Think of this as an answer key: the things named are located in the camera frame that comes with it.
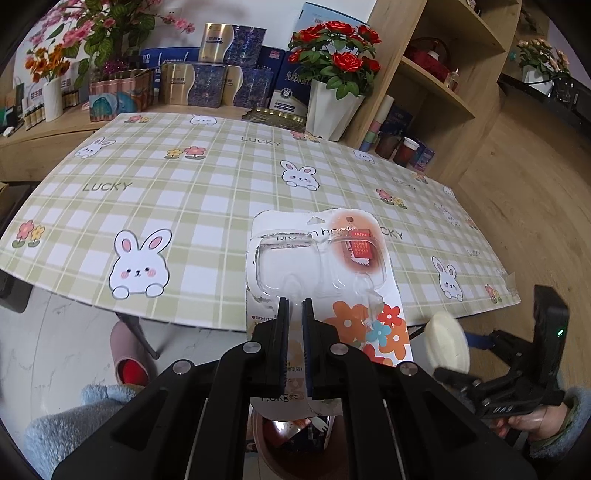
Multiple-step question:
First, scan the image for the floral hook blister pack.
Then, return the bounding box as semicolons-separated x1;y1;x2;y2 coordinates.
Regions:
247;209;411;418

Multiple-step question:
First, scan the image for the dark blue box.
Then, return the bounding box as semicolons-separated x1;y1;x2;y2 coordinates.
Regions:
259;45;289;75

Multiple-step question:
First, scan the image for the pink blossom plant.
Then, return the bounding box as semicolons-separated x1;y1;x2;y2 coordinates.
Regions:
25;0;197;88

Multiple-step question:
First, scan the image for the person's right forearm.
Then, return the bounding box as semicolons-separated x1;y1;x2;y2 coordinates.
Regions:
526;385;587;460

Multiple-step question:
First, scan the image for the black table leg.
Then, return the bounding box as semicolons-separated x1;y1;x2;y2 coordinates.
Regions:
115;311;160;361

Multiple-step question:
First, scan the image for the black counter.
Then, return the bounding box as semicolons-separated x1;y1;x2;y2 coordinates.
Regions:
498;69;591;153

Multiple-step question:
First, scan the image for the red rose plant white pot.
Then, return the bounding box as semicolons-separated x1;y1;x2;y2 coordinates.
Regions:
287;21;383;141

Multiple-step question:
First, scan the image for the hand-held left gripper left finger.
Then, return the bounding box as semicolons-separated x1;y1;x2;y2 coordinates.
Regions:
51;298;291;480

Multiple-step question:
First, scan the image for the person's grey fleece clothing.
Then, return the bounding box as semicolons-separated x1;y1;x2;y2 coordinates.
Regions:
23;383;148;480

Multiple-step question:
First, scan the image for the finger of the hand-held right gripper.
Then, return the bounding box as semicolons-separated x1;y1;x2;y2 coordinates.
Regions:
465;329;528;366
435;367;512;394

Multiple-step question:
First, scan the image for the blue booklet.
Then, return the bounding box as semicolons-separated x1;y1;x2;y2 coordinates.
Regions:
385;105;414;139

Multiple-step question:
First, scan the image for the light blue board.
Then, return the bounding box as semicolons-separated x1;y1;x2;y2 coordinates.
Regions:
298;2;370;35

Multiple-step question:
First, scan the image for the person's right hand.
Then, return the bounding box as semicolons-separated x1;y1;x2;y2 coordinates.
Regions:
492;406;551;446

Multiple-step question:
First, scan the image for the gold and blue gift box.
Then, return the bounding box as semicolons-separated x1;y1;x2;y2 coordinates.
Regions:
199;22;267;65
225;65;275;110
159;62;228;109

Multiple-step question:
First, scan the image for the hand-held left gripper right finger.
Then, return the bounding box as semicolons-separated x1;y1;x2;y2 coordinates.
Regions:
301;299;539;480

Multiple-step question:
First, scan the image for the black chair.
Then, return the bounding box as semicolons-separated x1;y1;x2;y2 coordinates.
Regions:
0;270;33;315

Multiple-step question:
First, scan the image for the stack of pastel cups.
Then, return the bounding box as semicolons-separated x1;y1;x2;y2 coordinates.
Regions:
360;95;395;153

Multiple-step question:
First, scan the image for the brown cup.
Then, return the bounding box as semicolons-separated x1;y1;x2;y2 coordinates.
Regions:
375;131;400;158

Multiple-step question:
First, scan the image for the red teapot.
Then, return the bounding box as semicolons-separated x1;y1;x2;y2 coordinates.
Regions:
405;37;451;84

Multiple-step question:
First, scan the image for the fence pattern teal box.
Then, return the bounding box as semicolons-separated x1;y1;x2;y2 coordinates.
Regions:
88;69;158;123

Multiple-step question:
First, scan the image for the flat blue carton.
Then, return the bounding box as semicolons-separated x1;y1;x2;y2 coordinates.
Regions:
141;46;201;88

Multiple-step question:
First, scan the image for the row of small brown bottles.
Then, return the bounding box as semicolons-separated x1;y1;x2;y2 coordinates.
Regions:
21;90;88;132

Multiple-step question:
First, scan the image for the gold tray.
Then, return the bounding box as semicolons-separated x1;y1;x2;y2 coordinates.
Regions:
242;107;308;127

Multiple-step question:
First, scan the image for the wooden shelf unit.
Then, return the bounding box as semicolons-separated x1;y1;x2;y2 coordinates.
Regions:
342;0;522;183

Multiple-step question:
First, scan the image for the pink slipper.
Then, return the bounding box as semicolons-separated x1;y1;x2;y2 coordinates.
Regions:
110;320;155;386

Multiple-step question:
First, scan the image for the blue and white box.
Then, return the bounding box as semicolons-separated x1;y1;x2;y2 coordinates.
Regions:
270;51;315;116

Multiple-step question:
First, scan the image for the white round lid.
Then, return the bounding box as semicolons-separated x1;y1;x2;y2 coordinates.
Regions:
425;311;472;374

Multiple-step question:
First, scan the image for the small blue box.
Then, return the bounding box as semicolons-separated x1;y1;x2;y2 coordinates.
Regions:
411;144;435;172

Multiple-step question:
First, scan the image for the pale rose plant white pot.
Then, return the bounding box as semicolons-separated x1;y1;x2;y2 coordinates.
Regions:
516;39;571;95

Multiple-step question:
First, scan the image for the orange flowers white ribbed vase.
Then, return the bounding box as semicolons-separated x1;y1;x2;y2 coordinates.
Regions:
28;44;77;123

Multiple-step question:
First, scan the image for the red cup white rim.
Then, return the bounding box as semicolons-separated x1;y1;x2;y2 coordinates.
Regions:
393;137;420;168

